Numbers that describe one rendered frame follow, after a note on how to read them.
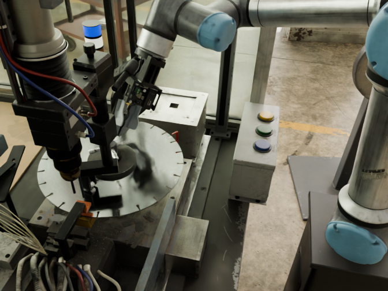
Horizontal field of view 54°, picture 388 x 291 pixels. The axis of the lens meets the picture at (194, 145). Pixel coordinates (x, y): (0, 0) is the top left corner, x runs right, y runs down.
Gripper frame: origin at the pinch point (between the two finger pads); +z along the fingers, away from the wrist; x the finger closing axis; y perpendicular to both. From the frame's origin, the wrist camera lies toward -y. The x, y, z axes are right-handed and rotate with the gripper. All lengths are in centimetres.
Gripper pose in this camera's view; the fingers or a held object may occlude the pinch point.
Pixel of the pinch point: (118, 129)
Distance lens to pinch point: 93.5
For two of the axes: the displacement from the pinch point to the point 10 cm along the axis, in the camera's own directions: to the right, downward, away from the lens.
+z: -3.9, 8.9, 2.5
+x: 8.2, 2.1, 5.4
